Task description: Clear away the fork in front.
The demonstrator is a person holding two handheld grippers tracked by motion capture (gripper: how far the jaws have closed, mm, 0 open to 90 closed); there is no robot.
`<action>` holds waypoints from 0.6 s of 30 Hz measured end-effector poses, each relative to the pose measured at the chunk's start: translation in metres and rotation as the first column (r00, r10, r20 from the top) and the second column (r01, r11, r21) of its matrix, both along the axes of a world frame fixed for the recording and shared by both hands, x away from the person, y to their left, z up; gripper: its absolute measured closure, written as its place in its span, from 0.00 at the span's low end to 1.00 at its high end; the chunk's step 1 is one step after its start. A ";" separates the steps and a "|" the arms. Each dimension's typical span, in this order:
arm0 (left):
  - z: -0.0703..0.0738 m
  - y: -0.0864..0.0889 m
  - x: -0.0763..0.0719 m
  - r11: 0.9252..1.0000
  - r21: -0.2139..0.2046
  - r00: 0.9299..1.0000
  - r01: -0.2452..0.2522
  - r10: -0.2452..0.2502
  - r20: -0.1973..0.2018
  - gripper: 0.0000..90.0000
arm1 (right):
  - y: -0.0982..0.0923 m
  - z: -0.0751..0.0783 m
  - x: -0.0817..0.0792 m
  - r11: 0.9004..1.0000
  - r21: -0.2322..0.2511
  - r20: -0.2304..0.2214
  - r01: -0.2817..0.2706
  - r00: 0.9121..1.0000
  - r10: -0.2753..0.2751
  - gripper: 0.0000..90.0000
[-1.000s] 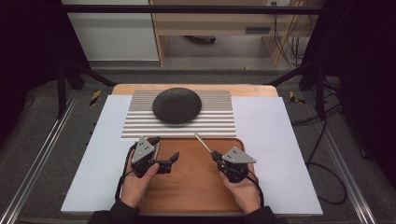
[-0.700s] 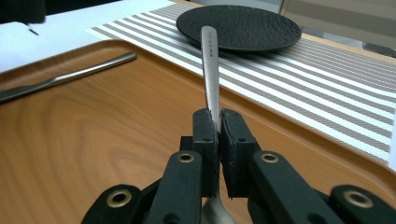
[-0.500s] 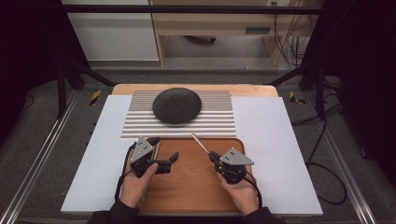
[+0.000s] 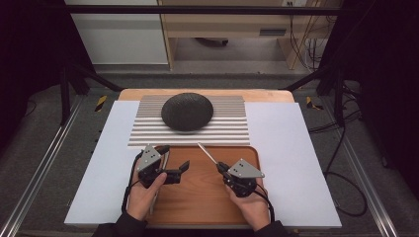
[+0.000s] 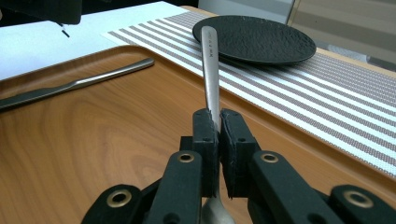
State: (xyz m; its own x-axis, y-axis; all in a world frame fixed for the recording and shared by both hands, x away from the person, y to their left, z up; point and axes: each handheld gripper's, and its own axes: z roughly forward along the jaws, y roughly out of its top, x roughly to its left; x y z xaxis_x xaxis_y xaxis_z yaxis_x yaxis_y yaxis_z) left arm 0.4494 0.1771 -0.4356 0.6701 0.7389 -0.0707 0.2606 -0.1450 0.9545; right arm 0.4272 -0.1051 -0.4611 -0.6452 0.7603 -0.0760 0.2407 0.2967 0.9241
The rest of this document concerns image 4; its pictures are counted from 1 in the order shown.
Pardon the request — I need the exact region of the right hand-held gripper cable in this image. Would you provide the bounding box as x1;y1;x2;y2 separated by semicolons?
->
255;184;277;225

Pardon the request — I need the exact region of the person's right hand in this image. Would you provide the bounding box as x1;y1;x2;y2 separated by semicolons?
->
225;187;271;231

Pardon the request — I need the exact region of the aluminium floor rail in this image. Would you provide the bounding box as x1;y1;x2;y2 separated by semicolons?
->
0;95;83;237
320;97;400;237

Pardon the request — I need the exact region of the person's dark clothing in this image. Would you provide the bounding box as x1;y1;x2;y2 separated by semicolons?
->
141;228;261;237

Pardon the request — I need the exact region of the white cabinet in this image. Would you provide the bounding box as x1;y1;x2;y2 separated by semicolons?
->
64;0;170;65

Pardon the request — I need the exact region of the black floor cable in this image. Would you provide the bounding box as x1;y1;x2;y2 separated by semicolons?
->
307;82;369;218

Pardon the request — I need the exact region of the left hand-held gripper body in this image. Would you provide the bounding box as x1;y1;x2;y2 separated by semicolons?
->
136;143;170;190

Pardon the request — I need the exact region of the white board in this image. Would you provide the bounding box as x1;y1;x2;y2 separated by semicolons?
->
63;100;343;229

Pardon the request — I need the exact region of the hand-held gripper cable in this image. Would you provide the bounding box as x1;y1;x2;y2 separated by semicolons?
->
121;152;143;215
255;184;277;225

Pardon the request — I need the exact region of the light wooden desk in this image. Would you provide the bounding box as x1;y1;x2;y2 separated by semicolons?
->
157;0;342;71

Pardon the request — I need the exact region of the grey striped placemat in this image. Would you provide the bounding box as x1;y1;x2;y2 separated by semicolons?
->
127;94;251;148

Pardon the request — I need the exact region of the hanging cable bundle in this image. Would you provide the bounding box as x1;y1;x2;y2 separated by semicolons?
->
289;14;334;72

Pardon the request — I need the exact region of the black metal stand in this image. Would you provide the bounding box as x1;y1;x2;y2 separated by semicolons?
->
280;63;347;127
58;62;125;126

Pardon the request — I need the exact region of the yellow black tape strip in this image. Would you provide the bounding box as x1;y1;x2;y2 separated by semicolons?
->
305;96;324;112
94;95;109;113

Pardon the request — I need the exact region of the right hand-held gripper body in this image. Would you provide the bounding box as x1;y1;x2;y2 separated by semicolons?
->
223;158;266;198

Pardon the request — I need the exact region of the black horizontal bar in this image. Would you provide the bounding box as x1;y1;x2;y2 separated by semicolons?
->
63;4;357;16

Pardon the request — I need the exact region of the person's left hand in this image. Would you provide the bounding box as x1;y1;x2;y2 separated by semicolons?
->
126;172;168;221

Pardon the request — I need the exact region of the brown wooden tray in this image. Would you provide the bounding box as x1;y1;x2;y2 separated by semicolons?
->
144;145;261;226

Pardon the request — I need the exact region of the light wooden table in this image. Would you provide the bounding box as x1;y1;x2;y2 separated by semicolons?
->
118;88;295;104

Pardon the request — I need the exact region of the left hand-held gripper cable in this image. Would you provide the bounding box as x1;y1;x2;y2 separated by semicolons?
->
121;152;143;215

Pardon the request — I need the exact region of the black curtain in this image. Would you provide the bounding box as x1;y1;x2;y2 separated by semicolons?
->
0;0;97;156
317;0;419;192

